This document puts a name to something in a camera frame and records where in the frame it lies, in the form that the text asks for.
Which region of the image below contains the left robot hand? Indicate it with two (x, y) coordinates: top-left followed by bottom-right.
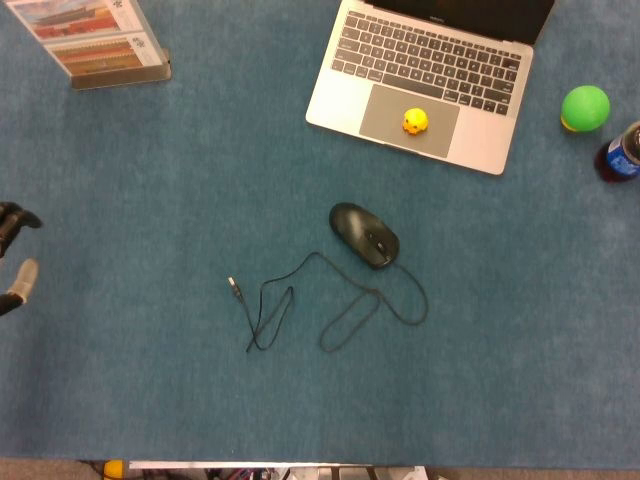
(0, 201), (44, 317)

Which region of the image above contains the green ball toy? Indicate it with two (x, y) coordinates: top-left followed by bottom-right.
(560, 85), (612, 133)

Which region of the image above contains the blue felt table mat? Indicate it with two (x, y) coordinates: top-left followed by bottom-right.
(0, 0), (640, 471)

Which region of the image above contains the yellow rubber duck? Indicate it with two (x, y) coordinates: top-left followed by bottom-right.
(402, 107), (430, 137)

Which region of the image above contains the black wired computer mouse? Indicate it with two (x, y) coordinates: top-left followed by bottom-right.
(228, 201), (430, 354)

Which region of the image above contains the blue label soda bottle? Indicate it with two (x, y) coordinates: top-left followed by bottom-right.
(593, 120), (640, 184)

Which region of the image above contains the silver laptop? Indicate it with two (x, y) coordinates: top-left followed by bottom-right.
(305, 0), (557, 176)

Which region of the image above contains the acrylic photo display stand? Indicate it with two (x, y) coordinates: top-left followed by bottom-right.
(6, 0), (173, 91)

